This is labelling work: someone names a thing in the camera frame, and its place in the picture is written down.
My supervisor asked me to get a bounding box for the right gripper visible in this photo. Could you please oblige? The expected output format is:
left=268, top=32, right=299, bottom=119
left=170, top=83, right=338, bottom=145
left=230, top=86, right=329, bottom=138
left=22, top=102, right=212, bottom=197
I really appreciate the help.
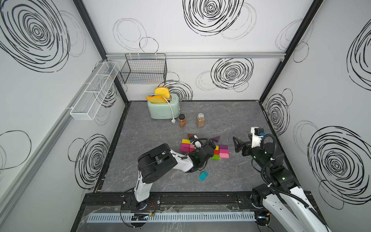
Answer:
left=233, top=133, right=271, bottom=173

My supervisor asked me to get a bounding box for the purple triangle block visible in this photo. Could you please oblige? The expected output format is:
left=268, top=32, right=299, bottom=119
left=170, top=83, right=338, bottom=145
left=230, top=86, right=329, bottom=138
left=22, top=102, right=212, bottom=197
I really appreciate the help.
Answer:
left=213, top=136, right=220, bottom=143

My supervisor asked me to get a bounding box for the green block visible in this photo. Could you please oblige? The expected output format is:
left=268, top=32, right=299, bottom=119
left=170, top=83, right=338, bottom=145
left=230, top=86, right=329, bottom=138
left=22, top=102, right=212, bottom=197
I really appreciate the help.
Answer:
left=211, top=154, right=220, bottom=160

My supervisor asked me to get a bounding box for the magenta speckled block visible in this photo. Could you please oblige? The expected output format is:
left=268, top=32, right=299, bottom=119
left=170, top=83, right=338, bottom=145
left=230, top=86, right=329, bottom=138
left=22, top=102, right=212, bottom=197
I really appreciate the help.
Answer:
left=180, top=147, right=189, bottom=153

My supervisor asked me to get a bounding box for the teal triangle block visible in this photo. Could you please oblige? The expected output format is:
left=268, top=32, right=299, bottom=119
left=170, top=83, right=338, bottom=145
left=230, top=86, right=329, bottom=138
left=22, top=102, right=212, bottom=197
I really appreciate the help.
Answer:
left=199, top=171, right=209, bottom=181

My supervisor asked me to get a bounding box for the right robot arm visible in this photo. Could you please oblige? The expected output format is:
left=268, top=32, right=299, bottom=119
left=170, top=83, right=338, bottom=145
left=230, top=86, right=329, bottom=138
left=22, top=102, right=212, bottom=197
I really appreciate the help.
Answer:
left=232, top=134, right=330, bottom=232

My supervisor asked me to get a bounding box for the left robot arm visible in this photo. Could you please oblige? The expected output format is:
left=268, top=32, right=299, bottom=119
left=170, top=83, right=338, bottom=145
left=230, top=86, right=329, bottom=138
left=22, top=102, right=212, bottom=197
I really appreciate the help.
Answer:
left=134, top=135, right=216, bottom=203

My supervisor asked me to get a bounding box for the brown spice jar silver lid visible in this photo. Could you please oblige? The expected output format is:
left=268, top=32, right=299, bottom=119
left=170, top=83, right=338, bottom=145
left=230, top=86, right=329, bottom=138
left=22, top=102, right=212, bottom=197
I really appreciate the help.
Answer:
left=197, top=113, right=205, bottom=128

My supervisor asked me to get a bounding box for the magenta block beside yellow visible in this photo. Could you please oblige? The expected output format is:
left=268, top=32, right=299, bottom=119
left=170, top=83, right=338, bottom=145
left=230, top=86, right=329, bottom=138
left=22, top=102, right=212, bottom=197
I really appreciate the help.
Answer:
left=181, top=143, right=191, bottom=149

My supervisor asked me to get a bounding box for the red pepper spice jar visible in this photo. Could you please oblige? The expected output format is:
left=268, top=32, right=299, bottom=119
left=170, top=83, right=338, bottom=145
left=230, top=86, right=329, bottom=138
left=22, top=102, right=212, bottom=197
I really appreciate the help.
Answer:
left=178, top=114, right=186, bottom=127

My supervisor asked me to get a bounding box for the mint green toaster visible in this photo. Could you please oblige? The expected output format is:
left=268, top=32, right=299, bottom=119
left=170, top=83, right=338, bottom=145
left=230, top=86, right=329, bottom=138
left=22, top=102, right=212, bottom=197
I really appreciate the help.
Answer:
left=147, top=93, right=180, bottom=119

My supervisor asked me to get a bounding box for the front yellow toast slice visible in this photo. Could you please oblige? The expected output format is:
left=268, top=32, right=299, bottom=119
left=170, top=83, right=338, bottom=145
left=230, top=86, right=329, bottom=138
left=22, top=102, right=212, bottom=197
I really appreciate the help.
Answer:
left=146, top=95, right=168, bottom=104

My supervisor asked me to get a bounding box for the yellow toast slice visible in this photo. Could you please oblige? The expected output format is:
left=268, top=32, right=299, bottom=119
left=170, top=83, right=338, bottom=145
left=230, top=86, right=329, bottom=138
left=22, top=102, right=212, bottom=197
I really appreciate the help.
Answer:
left=146, top=95, right=168, bottom=104
left=154, top=87, right=171, bottom=100

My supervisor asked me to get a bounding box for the back yellow toast slice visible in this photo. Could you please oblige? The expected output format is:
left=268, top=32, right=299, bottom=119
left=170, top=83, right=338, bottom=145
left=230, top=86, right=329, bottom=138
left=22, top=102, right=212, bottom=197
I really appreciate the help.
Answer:
left=154, top=87, right=171, bottom=100

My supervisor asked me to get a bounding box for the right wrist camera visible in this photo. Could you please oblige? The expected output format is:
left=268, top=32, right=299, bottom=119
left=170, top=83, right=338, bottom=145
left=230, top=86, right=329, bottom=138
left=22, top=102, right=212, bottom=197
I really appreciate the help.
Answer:
left=250, top=127, right=265, bottom=148

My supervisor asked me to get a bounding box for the white toaster power cable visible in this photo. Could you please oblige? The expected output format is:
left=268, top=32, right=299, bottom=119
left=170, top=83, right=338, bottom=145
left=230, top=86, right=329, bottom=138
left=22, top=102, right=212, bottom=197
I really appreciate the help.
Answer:
left=160, top=95, right=176, bottom=124

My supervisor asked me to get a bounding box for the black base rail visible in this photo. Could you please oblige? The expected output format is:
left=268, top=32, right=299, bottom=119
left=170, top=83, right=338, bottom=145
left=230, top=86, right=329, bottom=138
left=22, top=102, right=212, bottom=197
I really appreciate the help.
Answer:
left=79, top=191, right=268, bottom=212

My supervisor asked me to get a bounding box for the grey slotted cable duct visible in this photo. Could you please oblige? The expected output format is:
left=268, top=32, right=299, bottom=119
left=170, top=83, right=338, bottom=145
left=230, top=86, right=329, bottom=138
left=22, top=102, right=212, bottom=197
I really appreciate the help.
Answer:
left=85, top=212, right=256, bottom=223

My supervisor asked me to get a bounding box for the black wire basket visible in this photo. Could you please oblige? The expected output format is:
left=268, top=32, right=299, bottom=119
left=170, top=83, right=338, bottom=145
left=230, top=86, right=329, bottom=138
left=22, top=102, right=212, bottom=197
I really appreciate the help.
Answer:
left=120, top=53, right=168, bottom=85

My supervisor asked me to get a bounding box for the white mesh wall shelf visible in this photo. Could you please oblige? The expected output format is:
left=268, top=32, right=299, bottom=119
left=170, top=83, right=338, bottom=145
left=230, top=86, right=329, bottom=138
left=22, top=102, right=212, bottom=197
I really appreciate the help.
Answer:
left=70, top=61, right=120, bottom=120

